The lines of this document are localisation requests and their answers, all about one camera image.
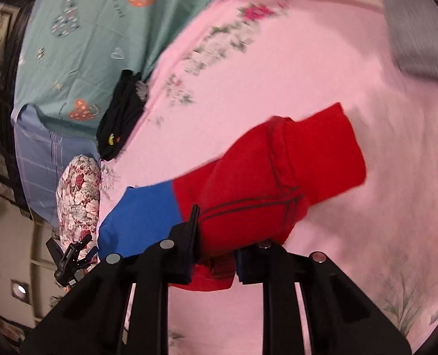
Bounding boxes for blue and red pants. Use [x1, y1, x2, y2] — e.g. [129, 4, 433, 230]
[98, 104, 366, 292]

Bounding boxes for floral bolster pillow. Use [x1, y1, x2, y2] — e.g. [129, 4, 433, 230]
[56, 155, 101, 249]

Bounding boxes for pink floral bedsheet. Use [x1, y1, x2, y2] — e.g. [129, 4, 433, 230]
[99, 0, 438, 354]

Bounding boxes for blue plaid pillow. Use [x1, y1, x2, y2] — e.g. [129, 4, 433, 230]
[12, 104, 99, 229]

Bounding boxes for folded black garment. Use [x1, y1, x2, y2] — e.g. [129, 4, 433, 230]
[96, 70, 149, 161]

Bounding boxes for teal heart-print pillow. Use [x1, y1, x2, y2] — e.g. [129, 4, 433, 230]
[12, 0, 211, 139]

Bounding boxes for framed pictures on wall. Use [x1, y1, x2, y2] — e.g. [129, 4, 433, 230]
[0, 0, 35, 218]

